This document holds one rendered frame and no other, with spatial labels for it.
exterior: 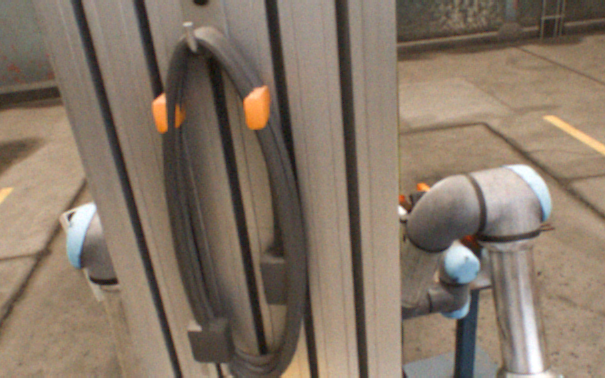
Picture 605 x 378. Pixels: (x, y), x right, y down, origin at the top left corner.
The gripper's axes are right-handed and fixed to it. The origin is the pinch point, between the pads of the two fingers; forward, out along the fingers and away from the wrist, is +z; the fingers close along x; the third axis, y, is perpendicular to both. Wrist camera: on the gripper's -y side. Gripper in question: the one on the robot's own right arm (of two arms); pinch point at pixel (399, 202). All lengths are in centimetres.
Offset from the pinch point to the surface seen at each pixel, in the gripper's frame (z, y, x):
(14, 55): 691, 18, -248
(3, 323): 160, 107, -176
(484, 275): 13, 44, 38
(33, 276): 205, 105, -166
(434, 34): 589, 62, 337
